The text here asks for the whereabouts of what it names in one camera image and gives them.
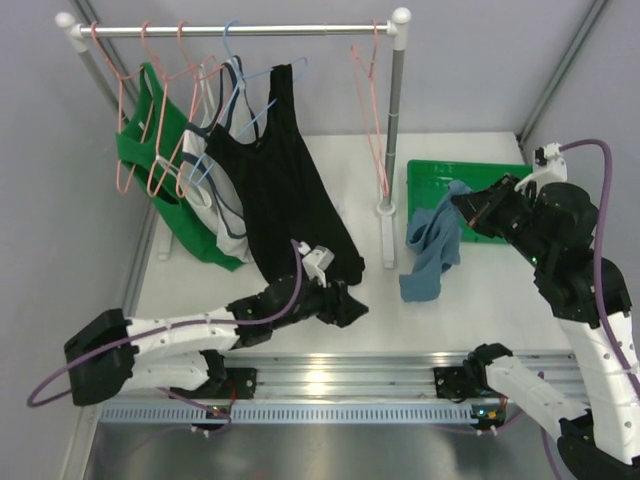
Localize black tank top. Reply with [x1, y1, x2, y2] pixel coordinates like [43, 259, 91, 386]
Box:
[206, 64, 365, 286]

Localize blue tank top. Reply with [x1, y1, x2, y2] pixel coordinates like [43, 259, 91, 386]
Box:
[399, 180, 471, 303]

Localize pink hanger far left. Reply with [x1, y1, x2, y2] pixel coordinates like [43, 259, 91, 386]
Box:
[90, 20, 145, 195]

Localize white navy-trimmed tank top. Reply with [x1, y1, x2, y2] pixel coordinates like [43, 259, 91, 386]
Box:
[183, 55, 258, 263]

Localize aluminium mounting rail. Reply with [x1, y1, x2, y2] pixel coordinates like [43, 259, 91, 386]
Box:
[117, 352, 601, 401]

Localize green tank top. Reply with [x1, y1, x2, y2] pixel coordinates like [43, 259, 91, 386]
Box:
[116, 62, 242, 272]

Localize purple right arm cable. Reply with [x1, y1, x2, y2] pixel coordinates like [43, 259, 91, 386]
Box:
[494, 138, 640, 480]

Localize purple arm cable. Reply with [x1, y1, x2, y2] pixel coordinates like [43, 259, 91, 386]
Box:
[27, 239, 306, 436]
[494, 138, 640, 480]

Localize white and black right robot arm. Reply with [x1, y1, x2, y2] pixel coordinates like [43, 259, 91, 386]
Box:
[451, 174, 639, 479]

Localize green plastic tray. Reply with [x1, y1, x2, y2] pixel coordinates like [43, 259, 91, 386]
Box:
[407, 159, 533, 220]

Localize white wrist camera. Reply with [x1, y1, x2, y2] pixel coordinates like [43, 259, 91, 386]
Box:
[514, 143, 568, 193]
[297, 242, 335, 288]

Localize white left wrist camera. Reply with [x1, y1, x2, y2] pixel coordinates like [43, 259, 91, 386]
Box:
[297, 242, 335, 288]

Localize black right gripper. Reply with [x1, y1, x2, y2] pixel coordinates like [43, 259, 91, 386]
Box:
[451, 171, 550, 268]

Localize metal clothes rack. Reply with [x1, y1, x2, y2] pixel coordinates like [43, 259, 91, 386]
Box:
[55, 7, 411, 270]

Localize grey slotted cable duct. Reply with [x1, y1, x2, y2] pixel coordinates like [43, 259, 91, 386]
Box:
[100, 401, 498, 425]

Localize empty pink hanger right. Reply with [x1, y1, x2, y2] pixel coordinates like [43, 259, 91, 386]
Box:
[350, 20, 390, 195]

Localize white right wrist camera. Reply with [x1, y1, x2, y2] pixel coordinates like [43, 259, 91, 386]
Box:
[514, 143, 568, 193]

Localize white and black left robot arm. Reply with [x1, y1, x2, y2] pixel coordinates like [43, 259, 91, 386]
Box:
[64, 275, 369, 406]

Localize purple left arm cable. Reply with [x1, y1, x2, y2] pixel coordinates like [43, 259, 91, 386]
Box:
[27, 239, 306, 436]

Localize blue hanger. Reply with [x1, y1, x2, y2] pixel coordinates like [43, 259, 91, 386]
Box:
[189, 19, 309, 187]

